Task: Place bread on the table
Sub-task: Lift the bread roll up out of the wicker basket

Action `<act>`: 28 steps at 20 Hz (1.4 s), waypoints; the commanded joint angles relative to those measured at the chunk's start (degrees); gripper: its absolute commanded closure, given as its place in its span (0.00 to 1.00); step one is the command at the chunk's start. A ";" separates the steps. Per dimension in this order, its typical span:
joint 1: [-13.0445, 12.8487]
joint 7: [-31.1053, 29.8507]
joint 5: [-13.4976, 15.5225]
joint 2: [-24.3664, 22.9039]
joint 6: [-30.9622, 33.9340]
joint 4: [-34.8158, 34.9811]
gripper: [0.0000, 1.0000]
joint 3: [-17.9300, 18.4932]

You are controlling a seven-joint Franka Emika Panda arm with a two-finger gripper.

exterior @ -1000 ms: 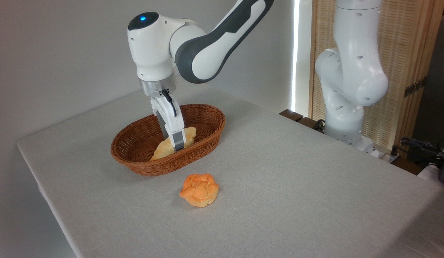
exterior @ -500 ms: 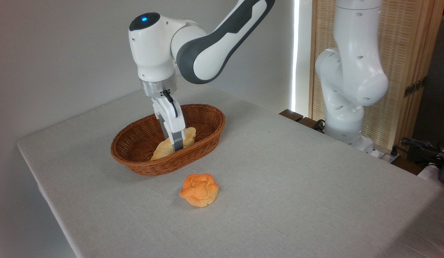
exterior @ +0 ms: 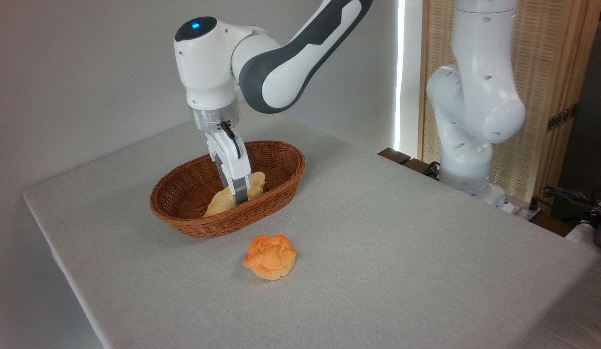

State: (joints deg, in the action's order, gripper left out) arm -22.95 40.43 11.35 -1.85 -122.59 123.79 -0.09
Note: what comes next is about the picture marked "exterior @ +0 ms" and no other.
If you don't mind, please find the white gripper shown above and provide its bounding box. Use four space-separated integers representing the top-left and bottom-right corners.
206 128 252 206

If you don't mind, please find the long pale bread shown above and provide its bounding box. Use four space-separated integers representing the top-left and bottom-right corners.
204 171 266 218

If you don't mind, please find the round orange bread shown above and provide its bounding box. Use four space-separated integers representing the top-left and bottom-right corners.
243 235 297 281

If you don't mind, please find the brown wicker basket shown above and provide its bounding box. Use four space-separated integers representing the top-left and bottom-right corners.
150 141 306 238

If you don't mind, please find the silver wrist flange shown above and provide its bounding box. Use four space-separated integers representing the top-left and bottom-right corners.
190 99 242 134

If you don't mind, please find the grey tablecloth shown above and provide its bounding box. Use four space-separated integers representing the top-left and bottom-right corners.
23 111 601 349

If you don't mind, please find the white power strip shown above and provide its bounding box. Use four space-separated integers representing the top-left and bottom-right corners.
504 196 543 222

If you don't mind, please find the black screen hinge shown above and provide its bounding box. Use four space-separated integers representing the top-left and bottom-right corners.
547 104 578 132

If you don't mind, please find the wooden slatted screen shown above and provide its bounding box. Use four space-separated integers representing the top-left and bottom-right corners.
418 0 601 216

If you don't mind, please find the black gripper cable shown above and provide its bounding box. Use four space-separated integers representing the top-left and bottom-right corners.
220 121 243 160

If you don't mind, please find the dark wooden mount table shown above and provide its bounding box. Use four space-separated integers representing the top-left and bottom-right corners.
378 147 589 238

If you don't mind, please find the white window frame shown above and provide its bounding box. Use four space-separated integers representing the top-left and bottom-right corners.
393 0 423 152

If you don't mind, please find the black cable bundle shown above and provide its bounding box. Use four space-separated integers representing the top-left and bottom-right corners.
542 186 601 228

